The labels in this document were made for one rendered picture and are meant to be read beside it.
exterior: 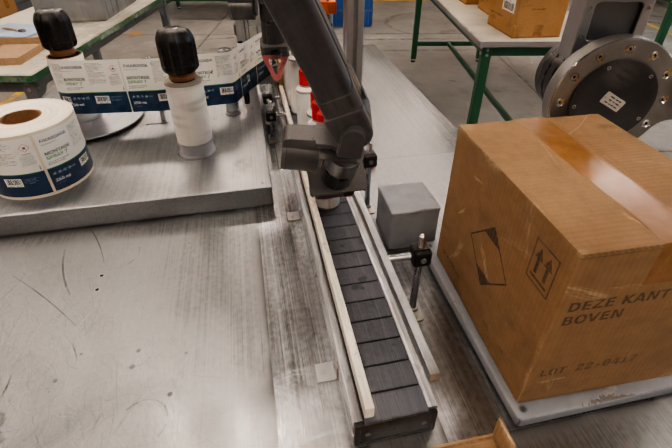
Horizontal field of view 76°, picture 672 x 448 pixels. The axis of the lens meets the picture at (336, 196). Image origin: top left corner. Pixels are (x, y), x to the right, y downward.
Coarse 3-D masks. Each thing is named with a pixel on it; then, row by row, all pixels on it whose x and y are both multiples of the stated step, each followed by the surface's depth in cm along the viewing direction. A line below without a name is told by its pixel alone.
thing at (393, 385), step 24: (336, 216) 87; (336, 240) 81; (360, 240) 81; (336, 264) 76; (360, 264) 76; (360, 288) 71; (336, 312) 67; (360, 312) 67; (384, 312) 67; (360, 336) 63; (384, 336) 63; (384, 360) 60; (408, 360) 60; (384, 384) 57; (408, 384) 57; (360, 408) 58; (384, 408) 55; (408, 408) 55
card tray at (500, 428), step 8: (496, 424) 55; (504, 424) 54; (496, 432) 55; (504, 432) 53; (464, 440) 56; (472, 440) 56; (480, 440) 56; (488, 440) 56; (496, 440) 56; (504, 440) 54; (512, 440) 52
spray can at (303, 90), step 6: (300, 72) 98; (300, 78) 98; (300, 84) 99; (306, 84) 99; (300, 90) 99; (306, 90) 99; (300, 96) 100; (306, 96) 99; (300, 102) 101; (306, 102) 100; (300, 108) 101; (306, 108) 101; (300, 114) 102; (300, 120) 103; (306, 120) 103
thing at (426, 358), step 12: (360, 204) 76; (372, 228) 71; (372, 240) 69; (384, 252) 66; (384, 264) 64; (396, 276) 62; (396, 288) 60; (396, 300) 60; (408, 312) 57; (408, 324) 55; (420, 336) 54; (420, 348) 52; (420, 360) 52; (432, 360) 51; (432, 372) 50
